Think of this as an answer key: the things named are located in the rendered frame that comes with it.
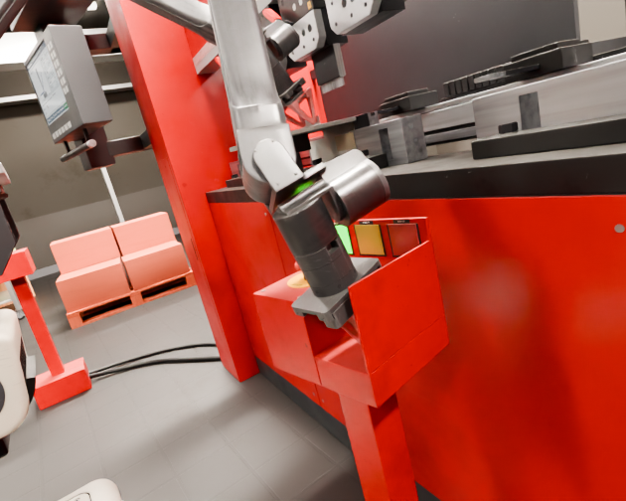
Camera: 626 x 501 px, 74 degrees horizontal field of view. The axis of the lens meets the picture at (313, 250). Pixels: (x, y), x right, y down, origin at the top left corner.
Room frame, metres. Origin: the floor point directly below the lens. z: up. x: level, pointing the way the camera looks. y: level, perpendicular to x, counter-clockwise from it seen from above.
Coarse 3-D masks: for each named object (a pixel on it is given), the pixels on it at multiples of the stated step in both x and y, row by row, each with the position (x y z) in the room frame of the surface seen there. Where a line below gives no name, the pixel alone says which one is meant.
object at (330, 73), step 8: (328, 48) 1.09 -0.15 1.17; (336, 48) 1.08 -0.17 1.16; (312, 56) 1.16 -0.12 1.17; (320, 56) 1.13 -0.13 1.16; (328, 56) 1.10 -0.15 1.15; (336, 56) 1.08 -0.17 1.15; (320, 64) 1.13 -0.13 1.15; (328, 64) 1.10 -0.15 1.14; (336, 64) 1.08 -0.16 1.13; (320, 72) 1.14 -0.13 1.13; (328, 72) 1.11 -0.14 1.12; (336, 72) 1.08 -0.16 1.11; (344, 72) 1.08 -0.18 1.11; (320, 80) 1.15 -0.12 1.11; (328, 80) 1.12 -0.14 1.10; (336, 80) 1.10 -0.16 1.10; (328, 88) 1.14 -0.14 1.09
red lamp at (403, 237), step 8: (400, 224) 0.54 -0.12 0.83; (408, 224) 0.53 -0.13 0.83; (392, 232) 0.55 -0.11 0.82; (400, 232) 0.54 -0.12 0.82; (408, 232) 0.53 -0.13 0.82; (416, 232) 0.52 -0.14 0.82; (392, 240) 0.55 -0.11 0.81; (400, 240) 0.54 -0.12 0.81; (408, 240) 0.53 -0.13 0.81; (416, 240) 0.52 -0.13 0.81; (392, 248) 0.56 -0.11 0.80; (400, 248) 0.54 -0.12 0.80; (408, 248) 0.53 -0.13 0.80
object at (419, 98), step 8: (424, 88) 1.20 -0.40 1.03; (392, 96) 1.22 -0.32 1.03; (400, 96) 1.19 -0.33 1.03; (408, 96) 1.15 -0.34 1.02; (416, 96) 1.17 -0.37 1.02; (424, 96) 1.18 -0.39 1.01; (432, 96) 1.19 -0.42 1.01; (384, 104) 1.24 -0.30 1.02; (392, 104) 1.21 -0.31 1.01; (400, 104) 1.18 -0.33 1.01; (408, 104) 1.15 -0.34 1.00; (416, 104) 1.16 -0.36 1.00; (424, 104) 1.18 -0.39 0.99; (432, 104) 1.19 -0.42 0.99; (384, 112) 1.18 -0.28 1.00; (392, 112) 1.21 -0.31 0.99; (400, 112) 1.19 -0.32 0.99
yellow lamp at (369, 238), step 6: (360, 228) 0.60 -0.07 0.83; (366, 228) 0.59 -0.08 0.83; (372, 228) 0.58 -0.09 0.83; (378, 228) 0.57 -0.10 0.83; (360, 234) 0.60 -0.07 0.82; (366, 234) 0.59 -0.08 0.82; (372, 234) 0.58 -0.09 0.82; (378, 234) 0.57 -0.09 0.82; (360, 240) 0.60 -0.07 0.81; (366, 240) 0.59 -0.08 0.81; (372, 240) 0.58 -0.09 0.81; (378, 240) 0.57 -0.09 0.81; (360, 246) 0.60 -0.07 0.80; (366, 246) 0.59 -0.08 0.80; (372, 246) 0.58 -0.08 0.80; (378, 246) 0.58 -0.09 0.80; (366, 252) 0.60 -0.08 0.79; (372, 252) 0.59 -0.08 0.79; (378, 252) 0.58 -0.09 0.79; (384, 252) 0.57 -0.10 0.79
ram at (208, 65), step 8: (200, 0) 1.64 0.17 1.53; (264, 0) 1.25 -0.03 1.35; (272, 0) 1.22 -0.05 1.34; (192, 32) 1.78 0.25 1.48; (192, 40) 1.80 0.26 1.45; (200, 40) 1.73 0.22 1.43; (192, 48) 1.82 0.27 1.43; (200, 48) 1.75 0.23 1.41; (216, 48) 1.61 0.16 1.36; (192, 56) 1.85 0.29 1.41; (208, 56) 1.70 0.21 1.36; (216, 56) 1.64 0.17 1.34; (200, 64) 1.79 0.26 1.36; (208, 64) 1.72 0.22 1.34; (216, 64) 1.75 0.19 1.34; (200, 72) 1.82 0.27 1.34; (208, 72) 1.85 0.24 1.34
